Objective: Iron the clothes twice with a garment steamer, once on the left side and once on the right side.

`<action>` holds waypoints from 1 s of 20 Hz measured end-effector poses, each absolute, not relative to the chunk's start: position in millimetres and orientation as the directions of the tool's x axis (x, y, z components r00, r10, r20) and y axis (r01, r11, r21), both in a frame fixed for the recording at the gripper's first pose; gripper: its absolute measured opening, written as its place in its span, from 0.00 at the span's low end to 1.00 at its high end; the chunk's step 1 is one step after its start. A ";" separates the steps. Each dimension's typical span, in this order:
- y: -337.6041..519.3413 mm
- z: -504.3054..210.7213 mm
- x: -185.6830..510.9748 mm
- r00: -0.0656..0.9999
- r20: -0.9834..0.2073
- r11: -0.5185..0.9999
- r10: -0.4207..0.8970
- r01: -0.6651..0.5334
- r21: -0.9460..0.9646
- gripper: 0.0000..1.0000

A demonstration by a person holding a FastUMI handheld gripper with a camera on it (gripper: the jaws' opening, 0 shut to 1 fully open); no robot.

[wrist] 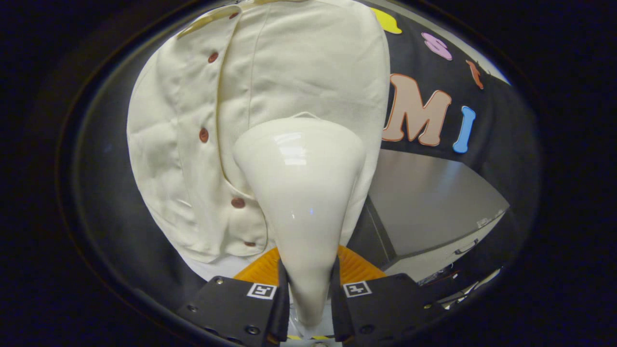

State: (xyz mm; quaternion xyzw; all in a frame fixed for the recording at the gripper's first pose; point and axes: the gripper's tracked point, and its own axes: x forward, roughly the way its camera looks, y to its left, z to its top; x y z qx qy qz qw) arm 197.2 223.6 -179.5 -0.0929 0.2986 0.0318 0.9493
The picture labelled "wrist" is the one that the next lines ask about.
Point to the grey cabinet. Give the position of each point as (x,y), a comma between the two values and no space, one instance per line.
(429,202)

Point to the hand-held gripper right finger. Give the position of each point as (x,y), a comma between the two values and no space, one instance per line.
(393,301)

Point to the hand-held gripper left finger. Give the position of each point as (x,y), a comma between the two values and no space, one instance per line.
(224,303)

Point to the cream button shirt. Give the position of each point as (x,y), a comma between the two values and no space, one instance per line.
(299,62)

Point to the white garment steamer head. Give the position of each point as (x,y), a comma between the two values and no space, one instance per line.
(303,193)

